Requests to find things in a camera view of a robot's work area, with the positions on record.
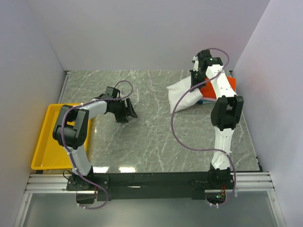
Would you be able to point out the aluminium frame rail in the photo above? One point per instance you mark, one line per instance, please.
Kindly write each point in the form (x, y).
(56, 183)

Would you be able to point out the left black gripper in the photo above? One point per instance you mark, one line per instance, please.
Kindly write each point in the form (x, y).
(130, 110)

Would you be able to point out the folded orange t shirt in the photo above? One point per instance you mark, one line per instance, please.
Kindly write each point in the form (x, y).
(208, 90)

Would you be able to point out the folded pink t shirt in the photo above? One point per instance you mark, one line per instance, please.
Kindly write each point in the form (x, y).
(207, 99)

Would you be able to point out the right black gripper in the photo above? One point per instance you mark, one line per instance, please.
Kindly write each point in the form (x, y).
(194, 83)

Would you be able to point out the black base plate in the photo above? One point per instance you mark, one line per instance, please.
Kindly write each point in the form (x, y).
(119, 186)

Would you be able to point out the white t shirt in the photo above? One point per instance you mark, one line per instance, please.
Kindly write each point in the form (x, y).
(176, 91)

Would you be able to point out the folded blue t shirt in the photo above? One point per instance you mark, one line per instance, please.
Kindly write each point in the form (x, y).
(202, 101)

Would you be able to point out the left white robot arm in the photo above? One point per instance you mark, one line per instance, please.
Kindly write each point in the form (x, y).
(71, 127)

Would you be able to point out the yellow plastic tray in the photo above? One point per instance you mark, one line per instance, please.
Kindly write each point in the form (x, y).
(49, 155)

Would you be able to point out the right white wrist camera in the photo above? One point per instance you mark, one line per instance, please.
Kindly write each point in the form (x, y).
(195, 61)

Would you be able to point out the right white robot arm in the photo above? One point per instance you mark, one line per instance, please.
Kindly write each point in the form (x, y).
(225, 114)

